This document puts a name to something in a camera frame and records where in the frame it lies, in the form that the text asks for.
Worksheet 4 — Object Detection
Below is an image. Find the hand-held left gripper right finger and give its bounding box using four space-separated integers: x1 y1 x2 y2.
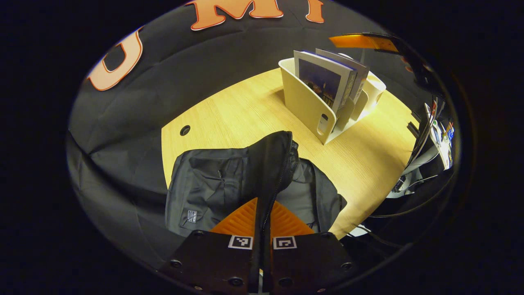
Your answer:
268 200 357 295

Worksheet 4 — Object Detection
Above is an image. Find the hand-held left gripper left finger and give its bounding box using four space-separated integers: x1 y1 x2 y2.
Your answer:
159 197 261 295

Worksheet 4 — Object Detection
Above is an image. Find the white portrait cover book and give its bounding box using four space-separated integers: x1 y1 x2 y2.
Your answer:
315 48 370 105

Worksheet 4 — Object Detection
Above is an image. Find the blue cover book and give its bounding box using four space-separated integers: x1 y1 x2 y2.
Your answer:
294 50 357 119

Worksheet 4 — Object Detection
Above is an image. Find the black schoolbag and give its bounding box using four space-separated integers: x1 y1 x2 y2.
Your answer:
165 131 348 246

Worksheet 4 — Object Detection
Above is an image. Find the white bookshelf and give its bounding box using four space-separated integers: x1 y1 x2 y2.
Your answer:
278 53 386 145

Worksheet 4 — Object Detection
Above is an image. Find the white cluttered side desk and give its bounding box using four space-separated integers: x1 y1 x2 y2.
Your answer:
405 102 454 193

